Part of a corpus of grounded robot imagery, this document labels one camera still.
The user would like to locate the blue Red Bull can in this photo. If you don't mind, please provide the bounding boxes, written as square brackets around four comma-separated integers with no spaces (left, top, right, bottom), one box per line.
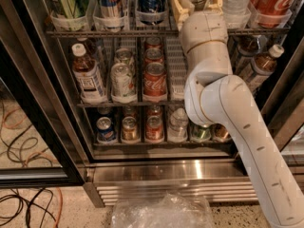
[94,0,129,21]

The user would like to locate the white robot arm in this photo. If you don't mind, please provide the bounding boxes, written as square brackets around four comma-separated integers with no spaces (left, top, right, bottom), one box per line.
[171,0,304,228]

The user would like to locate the brown tea bottle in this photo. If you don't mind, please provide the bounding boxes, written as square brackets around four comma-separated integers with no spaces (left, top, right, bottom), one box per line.
[238,44,284,93]
[231,35,267,74]
[72,43,106,104]

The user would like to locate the blue Pepsi can bottom shelf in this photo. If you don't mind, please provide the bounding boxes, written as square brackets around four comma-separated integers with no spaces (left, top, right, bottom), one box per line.
[96,117,116,142]

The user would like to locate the black framed glass fridge door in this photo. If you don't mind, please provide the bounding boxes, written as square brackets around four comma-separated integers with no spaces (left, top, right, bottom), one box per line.
[0,41,85,188]

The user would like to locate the black cables on floor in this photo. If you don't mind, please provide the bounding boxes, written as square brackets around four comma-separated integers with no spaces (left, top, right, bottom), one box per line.
[0,98,58,228]

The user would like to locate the orange cable on floor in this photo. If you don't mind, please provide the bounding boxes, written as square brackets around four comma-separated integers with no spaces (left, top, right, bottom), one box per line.
[0,106,64,228]

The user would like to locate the orange can bottom shelf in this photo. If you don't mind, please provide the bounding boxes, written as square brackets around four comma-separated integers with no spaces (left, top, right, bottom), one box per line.
[212,123,231,143]

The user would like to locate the white 7up can front middle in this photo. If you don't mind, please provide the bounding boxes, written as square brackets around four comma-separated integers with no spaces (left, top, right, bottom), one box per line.
[110,63,135,97]

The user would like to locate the white 7up can behind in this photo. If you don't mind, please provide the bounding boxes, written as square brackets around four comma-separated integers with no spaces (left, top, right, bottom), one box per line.
[114,47,135,73]

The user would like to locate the clear water bottle bottom shelf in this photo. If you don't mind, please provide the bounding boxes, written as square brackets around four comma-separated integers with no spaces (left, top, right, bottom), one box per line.
[167,107,189,143]

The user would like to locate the red Coca-Cola can top shelf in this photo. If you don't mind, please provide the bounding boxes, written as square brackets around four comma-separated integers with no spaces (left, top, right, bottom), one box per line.
[250,0,294,29]

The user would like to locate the brown tea bottle right front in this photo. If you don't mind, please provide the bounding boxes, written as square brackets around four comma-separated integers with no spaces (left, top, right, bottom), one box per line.
[238,44,284,93]

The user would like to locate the clear plastic bag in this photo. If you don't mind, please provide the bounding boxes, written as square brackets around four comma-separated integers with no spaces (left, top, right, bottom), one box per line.
[110,193,214,228]

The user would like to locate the brown tea bottle left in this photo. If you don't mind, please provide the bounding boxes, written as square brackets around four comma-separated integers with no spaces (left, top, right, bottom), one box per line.
[72,43,106,104]

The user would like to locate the brown tea bottle right behind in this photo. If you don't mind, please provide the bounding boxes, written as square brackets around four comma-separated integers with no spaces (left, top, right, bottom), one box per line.
[231,35,267,74]

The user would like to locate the gold can bottom shelf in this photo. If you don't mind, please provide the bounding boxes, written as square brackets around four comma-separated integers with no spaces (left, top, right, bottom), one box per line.
[122,116,139,142]

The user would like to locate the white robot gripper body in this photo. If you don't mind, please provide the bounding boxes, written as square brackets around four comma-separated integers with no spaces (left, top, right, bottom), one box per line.
[180,11,228,53]

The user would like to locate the red can bottom shelf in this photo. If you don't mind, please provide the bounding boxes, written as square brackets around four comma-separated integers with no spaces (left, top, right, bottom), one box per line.
[145,116,163,141]

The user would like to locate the red Coca-Cola can front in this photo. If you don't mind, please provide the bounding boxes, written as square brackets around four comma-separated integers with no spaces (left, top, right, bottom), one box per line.
[143,63,166,97]

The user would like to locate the green can bottom shelf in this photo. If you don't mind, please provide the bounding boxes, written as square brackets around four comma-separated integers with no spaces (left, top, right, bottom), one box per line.
[191,123,211,143]

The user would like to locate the stainless steel fridge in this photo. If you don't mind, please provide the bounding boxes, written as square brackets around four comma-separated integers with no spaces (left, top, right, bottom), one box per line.
[0,0,304,208]

